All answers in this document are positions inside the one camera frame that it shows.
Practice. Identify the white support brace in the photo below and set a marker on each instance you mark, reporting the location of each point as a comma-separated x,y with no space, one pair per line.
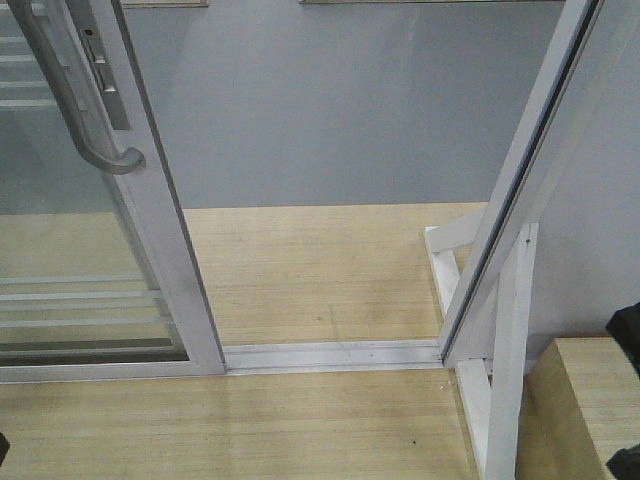
491,389

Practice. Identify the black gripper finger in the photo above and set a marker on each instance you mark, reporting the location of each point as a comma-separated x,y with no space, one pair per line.
623,327
625,463

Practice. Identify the metal door floor track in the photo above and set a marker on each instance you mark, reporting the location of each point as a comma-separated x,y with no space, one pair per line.
328,357

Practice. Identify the silver door handle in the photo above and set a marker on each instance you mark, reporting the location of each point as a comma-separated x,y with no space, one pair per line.
119,163

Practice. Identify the light wooden box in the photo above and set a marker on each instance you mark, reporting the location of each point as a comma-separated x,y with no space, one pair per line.
587,395

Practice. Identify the sliding glass door panel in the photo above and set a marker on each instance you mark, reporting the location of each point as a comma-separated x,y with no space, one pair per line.
99,278

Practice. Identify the light wooden floor platform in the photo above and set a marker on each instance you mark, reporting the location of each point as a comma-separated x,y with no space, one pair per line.
279,275

